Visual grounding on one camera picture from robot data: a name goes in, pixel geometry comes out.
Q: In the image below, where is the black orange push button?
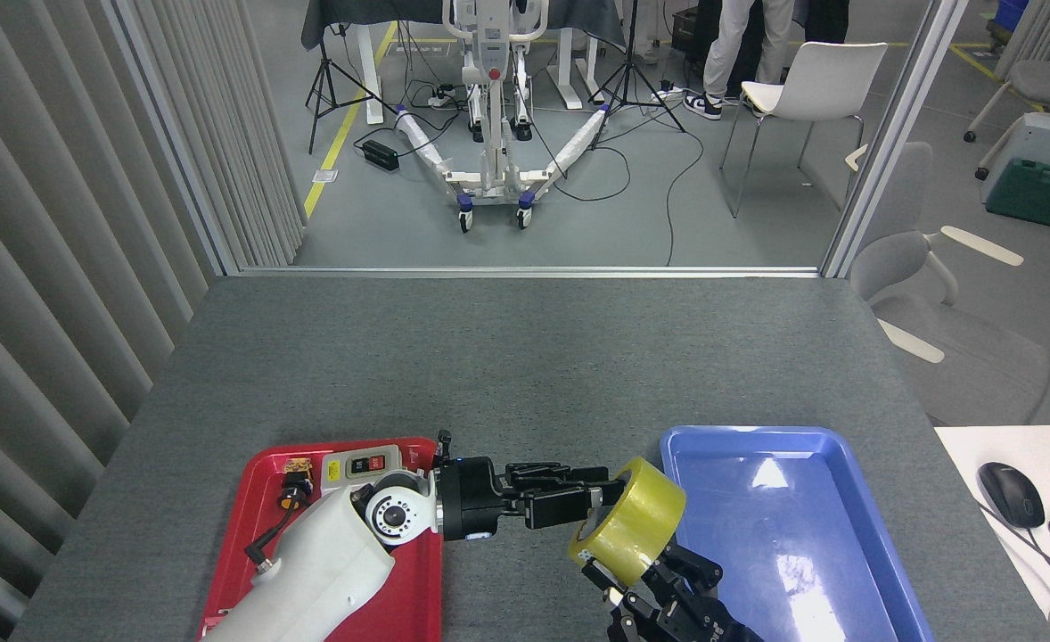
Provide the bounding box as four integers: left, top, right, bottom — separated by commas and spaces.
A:
276, 457, 314, 512

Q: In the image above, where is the beige on-off switch box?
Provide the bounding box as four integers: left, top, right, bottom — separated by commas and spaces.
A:
320, 444, 419, 488

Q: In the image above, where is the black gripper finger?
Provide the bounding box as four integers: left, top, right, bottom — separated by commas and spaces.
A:
524, 481, 627, 531
504, 461, 611, 494
582, 563, 647, 642
653, 545, 723, 601

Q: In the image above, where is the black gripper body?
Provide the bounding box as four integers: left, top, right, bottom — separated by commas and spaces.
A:
439, 456, 527, 543
628, 592, 763, 642

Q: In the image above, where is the white desk with dark cloth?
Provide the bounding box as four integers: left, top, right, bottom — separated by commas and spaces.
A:
300, 0, 629, 126

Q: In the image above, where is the white plastic chair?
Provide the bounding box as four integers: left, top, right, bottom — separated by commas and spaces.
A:
721, 42, 889, 219

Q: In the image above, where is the blue plastic tray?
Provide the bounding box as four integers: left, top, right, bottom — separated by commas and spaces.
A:
660, 425, 936, 642

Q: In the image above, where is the person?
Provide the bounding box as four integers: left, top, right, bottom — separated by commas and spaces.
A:
803, 0, 851, 45
684, 0, 798, 122

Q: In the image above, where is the green plastic case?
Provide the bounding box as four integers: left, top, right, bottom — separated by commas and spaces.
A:
985, 159, 1050, 231

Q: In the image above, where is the black tripod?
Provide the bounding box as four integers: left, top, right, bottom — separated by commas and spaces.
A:
305, 22, 398, 155
589, 0, 687, 149

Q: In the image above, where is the black computer mouse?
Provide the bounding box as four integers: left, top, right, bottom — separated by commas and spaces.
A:
977, 462, 1046, 530

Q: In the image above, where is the silver post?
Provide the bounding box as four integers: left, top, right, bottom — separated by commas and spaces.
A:
102, 0, 242, 278
821, 0, 972, 280

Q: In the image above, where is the red plastic tray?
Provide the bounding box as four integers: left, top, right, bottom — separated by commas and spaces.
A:
200, 437, 445, 642

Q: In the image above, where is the white stand on wheels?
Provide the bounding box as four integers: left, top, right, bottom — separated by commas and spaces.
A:
395, 0, 611, 235

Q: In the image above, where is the yellow tape roll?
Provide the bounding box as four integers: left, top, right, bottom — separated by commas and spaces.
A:
568, 457, 688, 589

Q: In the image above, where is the silver table rail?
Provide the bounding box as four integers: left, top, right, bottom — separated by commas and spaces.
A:
238, 266, 822, 280

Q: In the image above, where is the black floor cable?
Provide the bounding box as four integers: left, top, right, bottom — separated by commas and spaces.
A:
525, 89, 706, 268

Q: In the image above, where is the grey office chair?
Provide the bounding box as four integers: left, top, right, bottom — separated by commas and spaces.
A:
846, 143, 1050, 427

